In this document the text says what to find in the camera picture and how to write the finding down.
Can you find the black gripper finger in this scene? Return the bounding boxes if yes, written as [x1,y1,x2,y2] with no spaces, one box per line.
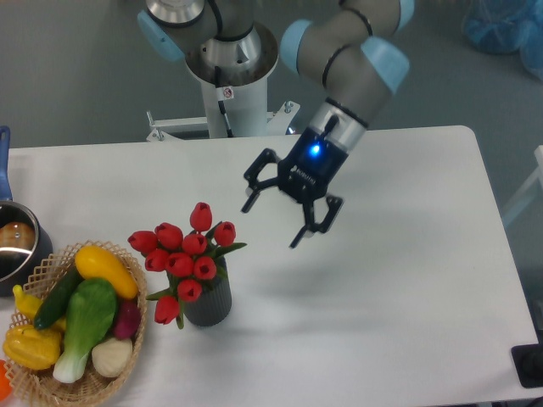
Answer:
[288,192,344,250]
[240,147,282,215]

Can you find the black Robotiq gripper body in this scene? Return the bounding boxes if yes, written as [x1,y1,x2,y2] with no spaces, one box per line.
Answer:
[277,125,348,204]

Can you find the red tulip bouquet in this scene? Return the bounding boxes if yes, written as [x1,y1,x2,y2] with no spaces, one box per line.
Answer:
[127,202,246,329]

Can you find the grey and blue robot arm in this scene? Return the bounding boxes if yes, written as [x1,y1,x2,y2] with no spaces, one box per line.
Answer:
[137,1,415,234]

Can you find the dark grey ribbed vase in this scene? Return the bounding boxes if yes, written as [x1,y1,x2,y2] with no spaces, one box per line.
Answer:
[183,258,232,327]

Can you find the yellow squash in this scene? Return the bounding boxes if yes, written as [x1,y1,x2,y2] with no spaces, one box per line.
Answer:
[75,245,138,299]

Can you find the green bok choy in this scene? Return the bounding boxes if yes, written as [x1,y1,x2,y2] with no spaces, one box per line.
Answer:
[53,278,117,384]

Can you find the white garlic bulb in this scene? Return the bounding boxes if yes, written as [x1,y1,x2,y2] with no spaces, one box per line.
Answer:
[92,337,132,378]

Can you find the green cucumber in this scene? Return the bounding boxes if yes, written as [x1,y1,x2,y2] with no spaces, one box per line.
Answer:
[33,265,83,330]

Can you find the blue plastic bag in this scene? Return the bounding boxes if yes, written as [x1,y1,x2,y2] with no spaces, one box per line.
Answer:
[462,1,542,80]

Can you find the black device at table edge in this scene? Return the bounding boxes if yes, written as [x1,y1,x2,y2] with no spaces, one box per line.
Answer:
[511,344,542,388]

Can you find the yellow banana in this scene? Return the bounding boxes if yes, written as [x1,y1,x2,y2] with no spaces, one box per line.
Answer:
[12,285,66,332]

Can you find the yellow bell pepper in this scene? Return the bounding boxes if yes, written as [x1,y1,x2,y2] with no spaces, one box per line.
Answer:
[3,325,62,371]

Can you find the woven wicker basket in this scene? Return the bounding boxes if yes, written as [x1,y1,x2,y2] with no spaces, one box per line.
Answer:
[4,241,148,406]

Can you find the orange fruit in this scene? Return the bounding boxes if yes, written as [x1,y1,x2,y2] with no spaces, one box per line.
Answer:
[0,360,12,402]

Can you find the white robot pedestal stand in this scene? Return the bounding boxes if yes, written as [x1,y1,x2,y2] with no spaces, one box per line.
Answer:
[146,78,300,142]

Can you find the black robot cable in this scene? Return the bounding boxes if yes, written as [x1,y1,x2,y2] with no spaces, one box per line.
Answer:
[213,65,235,139]

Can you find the white frame at right edge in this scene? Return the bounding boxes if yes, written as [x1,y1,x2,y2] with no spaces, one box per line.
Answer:
[501,145,542,228]

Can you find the blue handled metal pot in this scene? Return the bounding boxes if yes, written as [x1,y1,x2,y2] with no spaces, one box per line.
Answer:
[1,125,53,298]

